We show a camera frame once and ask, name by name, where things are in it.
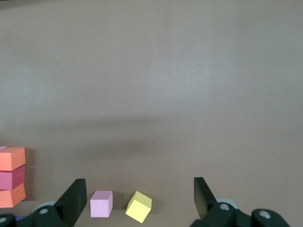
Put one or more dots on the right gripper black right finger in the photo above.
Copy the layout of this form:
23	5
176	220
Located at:
208	205

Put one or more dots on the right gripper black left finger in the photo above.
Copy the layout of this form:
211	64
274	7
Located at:
68	205

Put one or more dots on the orange foam cube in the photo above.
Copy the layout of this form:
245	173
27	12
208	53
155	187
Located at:
10	195
10	158

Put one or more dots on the red foam cube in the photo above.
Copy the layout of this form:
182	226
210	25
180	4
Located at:
10	177

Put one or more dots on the pink foam cube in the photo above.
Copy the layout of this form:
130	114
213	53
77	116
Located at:
100	204

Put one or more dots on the yellow foam cube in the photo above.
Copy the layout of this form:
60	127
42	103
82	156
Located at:
139	207

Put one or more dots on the table cover sheet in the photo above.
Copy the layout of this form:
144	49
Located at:
165	71

